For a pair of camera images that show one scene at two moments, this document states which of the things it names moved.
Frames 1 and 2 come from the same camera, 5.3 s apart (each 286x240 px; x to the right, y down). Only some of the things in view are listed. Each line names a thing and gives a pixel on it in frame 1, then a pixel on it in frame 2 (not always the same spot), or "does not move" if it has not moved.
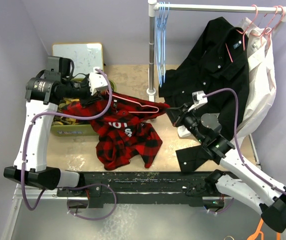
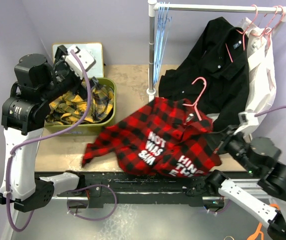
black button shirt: [210, 76] does not move
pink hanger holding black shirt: [243, 34] does not move
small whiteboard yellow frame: [85, 56] does not move
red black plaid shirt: [124, 133] → [164, 137]
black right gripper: [177, 115] → [220, 138]
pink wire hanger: [135, 102] → [199, 97]
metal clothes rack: [152, 7] does not move
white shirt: [262, 80] does not move
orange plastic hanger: [254, 236] does not move
